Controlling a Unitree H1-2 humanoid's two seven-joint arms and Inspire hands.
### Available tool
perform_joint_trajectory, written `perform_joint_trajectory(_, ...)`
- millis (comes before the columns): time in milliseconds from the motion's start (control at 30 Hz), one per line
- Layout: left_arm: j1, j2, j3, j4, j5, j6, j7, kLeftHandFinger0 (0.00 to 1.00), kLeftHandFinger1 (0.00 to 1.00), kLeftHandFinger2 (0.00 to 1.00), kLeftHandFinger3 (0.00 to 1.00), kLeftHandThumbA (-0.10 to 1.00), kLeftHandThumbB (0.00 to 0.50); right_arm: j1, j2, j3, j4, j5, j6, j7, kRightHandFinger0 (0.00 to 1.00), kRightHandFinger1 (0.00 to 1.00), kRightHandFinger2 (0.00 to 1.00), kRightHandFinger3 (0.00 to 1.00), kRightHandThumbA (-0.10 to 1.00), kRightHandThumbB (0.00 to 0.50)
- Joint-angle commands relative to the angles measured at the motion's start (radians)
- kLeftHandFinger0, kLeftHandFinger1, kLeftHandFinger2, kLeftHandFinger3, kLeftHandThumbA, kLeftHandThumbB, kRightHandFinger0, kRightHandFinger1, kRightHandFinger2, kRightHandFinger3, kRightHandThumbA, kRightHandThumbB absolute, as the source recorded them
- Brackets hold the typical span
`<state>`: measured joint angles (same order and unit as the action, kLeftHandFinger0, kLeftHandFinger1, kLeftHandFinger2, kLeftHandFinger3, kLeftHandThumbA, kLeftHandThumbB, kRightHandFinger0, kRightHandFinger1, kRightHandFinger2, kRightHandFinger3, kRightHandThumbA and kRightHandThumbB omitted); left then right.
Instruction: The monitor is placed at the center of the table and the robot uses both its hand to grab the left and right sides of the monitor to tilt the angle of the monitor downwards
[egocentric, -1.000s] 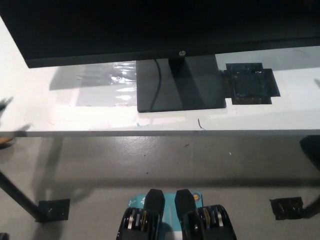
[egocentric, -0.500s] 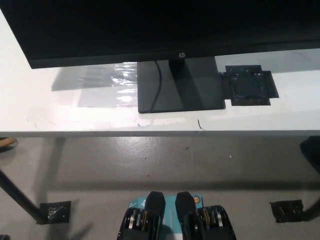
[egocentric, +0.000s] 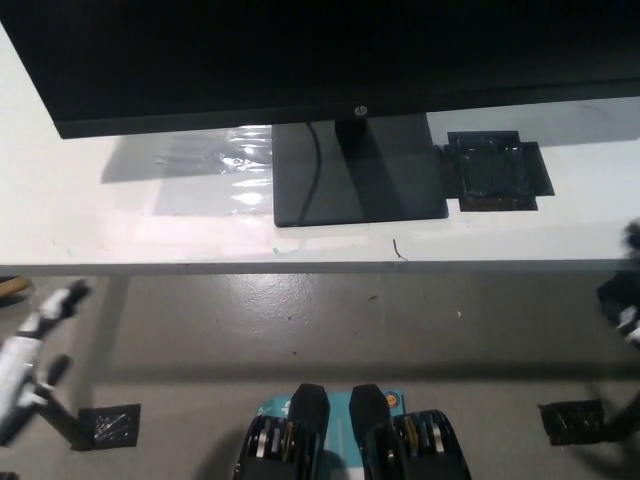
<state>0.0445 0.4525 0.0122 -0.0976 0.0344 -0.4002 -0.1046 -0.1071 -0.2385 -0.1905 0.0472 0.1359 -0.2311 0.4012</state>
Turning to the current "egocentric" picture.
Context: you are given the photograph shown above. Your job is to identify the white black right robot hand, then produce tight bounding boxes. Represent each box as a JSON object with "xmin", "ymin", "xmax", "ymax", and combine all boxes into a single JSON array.
[{"xmin": 617, "ymin": 217, "xmax": 640, "ymax": 349}]

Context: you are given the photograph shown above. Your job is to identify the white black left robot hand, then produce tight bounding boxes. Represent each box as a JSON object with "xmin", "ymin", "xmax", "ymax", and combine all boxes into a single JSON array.
[{"xmin": 0, "ymin": 278, "xmax": 95, "ymax": 445}]

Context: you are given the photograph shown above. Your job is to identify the black HP monitor screen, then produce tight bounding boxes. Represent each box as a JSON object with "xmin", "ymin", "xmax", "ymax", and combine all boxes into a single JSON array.
[{"xmin": 0, "ymin": 0, "xmax": 640, "ymax": 140}]

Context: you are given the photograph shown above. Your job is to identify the black glossy monitor stand base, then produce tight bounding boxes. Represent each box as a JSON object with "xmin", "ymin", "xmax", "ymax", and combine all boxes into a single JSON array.
[{"xmin": 272, "ymin": 112, "xmax": 450, "ymax": 229}]

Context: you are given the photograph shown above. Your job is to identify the black bulky object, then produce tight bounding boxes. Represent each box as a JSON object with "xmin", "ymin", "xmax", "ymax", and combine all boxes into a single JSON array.
[{"xmin": 597, "ymin": 272, "xmax": 640, "ymax": 326}]

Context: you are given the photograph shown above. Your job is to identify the tan wooden object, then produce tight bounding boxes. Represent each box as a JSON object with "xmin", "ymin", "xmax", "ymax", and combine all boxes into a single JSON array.
[{"xmin": 0, "ymin": 276, "xmax": 34, "ymax": 304}]

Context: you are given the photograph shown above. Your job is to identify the black slanted table leg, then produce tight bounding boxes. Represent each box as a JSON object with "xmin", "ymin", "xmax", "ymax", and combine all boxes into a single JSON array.
[
  {"xmin": 605, "ymin": 387, "xmax": 640, "ymax": 444},
  {"xmin": 42, "ymin": 392, "xmax": 94, "ymax": 450}
]

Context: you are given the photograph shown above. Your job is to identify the black floor tape patch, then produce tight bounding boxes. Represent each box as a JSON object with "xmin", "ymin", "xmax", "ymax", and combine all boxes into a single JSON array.
[
  {"xmin": 77, "ymin": 402, "xmax": 142, "ymax": 448},
  {"xmin": 538, "ymin": 398, "xmax": 609, "ymax": 446}
]

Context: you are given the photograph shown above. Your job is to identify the black tape patch on table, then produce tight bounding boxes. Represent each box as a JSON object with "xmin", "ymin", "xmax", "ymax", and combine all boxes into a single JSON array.
[{"xmin": 433, "ymin": 129, "xmax": 555, "ymax": 213}]

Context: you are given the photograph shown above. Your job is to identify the clear plastic film sheet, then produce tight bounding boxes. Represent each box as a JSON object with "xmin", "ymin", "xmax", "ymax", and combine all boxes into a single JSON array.
[{"xmin": 152, "ymin": 124, "xmax": 276, "ymax": 217}]

